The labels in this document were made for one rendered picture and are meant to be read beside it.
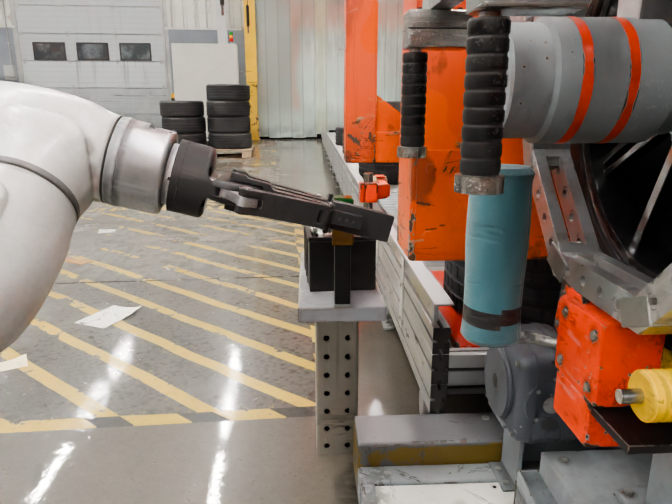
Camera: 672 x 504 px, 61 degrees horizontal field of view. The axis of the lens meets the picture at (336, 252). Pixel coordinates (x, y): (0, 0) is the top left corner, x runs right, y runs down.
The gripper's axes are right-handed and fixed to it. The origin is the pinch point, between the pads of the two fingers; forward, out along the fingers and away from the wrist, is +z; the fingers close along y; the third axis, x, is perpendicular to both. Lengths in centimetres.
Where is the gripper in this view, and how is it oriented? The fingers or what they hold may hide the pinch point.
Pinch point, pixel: (359, 220)
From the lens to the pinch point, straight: 62.6
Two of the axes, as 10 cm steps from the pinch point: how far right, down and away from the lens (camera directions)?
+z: 9.6, 2.2, 1.9
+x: -2.6, 9.4, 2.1
